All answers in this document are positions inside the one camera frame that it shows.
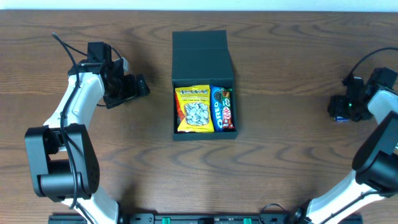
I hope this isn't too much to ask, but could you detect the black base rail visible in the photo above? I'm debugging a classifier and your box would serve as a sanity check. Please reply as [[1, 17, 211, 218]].
[[48, 213, 363, 224]]

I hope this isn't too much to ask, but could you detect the small blue barcode packet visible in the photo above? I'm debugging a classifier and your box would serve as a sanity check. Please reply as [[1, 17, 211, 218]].
[[334, 116, 349, 123]]

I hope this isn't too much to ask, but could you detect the green red KitKat bar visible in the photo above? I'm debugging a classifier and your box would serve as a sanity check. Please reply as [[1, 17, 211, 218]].
[[221, 88, 234, 129]]

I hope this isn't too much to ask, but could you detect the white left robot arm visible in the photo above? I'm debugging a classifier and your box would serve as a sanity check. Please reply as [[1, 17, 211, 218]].
[[24, 60, 150, 223]]

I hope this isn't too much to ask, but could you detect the black rectangular box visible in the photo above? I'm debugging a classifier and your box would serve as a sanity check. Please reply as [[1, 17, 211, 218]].
[[171, 30, 239, 141]]

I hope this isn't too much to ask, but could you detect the blue Oreo packet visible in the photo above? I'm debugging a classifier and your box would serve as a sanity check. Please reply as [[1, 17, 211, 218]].
[[210, 85, 223, 133]]

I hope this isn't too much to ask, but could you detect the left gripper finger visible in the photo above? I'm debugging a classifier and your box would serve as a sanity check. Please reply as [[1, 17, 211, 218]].
[[124, 74, 139, 100], [136, 74, 150, 96]]

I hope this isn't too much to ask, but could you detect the red snack packet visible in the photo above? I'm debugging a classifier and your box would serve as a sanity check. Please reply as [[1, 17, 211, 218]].
[[174, 93, 185, 126]]

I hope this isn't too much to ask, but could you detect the yellow sunflower seed packet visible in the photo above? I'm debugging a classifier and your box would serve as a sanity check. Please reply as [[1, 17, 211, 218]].
[[175, 85, 215, 133]]

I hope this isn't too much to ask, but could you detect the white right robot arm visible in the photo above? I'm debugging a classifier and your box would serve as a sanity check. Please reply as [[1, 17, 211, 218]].
[[294, 86, 397, 223]]

